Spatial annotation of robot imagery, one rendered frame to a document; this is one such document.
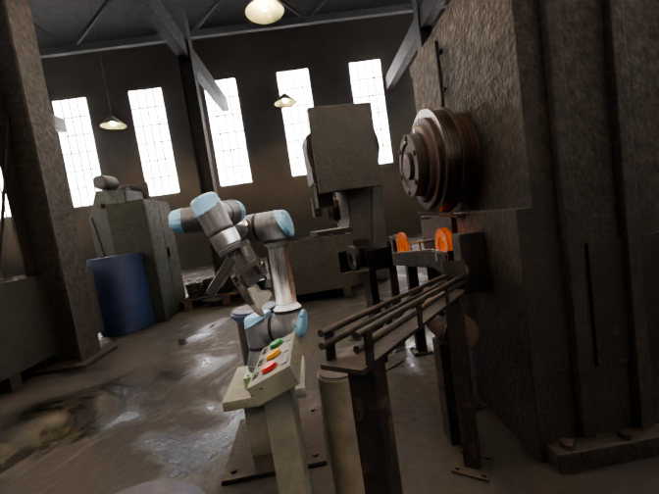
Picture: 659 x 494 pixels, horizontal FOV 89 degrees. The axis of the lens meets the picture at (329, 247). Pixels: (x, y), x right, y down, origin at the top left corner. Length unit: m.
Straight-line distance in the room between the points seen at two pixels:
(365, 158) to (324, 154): 0.52
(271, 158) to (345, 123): 7.68
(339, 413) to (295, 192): 10.83
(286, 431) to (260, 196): 10.96
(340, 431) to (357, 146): 3.66
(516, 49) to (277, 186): 10.66
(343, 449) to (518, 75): 1.21
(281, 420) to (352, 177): 3.53
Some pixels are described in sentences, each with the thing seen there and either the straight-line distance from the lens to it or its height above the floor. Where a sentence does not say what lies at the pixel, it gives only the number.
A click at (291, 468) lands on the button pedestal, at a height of 0.33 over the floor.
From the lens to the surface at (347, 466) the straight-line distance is 1.05.
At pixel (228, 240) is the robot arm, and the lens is 0.91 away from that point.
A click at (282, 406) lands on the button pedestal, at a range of 0.92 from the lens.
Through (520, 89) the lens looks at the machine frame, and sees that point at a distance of 1.30.
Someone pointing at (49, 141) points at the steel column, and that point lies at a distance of 3.86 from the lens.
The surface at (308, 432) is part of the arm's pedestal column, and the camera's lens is 1.67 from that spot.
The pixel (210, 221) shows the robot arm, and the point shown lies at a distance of 0.92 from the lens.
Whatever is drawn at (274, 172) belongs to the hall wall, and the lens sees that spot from 11.72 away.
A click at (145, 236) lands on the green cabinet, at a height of 1.05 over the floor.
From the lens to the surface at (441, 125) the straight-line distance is 1.46.
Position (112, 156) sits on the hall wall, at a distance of 13.46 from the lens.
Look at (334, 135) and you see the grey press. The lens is 4.24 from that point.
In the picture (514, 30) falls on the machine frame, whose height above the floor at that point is 1.42.
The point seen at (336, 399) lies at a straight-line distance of 0.94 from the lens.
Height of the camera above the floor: 0.92
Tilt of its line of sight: 5 degrees down
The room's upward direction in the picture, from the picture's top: 8 degrees counter-clockwise
